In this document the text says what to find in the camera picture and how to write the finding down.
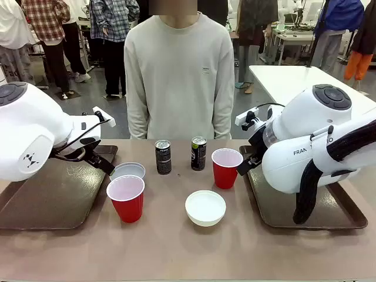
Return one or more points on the large white table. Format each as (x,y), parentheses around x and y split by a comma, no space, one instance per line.
(282,82)

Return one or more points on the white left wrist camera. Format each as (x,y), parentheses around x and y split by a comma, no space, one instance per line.
(104,116)

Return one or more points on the bystander in white top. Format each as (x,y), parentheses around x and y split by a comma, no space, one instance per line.
(11,32)

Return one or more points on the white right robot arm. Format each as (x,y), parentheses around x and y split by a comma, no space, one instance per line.
(293,158)

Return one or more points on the person in beige sweatshirt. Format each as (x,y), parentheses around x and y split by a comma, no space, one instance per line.
(179,73)

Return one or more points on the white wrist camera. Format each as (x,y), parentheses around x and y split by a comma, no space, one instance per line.
(104,116)
(245,115)

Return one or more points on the bystander in dark clothes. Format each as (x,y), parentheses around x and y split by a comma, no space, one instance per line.
(254,29)

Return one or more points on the person's right forearm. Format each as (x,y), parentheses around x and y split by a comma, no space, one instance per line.
(135,117)

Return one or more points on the person's left forearm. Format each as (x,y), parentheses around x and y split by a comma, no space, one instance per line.
(223,117)

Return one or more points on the bystander in blue jacket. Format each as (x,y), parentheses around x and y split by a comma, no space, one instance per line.
(337,20)

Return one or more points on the bystander in orange trousers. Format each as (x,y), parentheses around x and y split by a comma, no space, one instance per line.
(359,58)

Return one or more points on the brown plastic tray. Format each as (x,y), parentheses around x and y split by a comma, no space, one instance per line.
(53,194)
(282,211)

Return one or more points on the bystander in blue plaid shirt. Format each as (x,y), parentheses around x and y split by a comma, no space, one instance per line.
(113,23)

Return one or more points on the bystander in red plaid shirt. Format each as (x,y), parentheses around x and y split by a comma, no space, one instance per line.
(47,23)

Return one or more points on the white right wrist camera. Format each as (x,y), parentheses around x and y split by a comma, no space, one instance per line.
(245,115)

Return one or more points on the black can with green print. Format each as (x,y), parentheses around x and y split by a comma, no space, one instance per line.
(198,155)

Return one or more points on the white bowl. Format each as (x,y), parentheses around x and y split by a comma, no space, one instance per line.
(130,170)
(205,208)

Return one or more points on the background white workbench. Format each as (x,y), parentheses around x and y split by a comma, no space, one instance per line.
(290,36)

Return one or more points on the bystander with white shoes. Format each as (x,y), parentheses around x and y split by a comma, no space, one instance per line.
(75,47)

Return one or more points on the red plastic cup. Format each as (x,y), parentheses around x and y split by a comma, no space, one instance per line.
(225,173)
(127,199)

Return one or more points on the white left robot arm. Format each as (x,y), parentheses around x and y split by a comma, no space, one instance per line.
(29,126)

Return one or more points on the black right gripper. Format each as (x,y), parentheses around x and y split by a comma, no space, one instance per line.
(257,144)

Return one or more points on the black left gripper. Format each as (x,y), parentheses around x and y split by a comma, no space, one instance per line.
(88,152)

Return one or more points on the black Pepsi can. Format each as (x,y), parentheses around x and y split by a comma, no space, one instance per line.
(163,158)

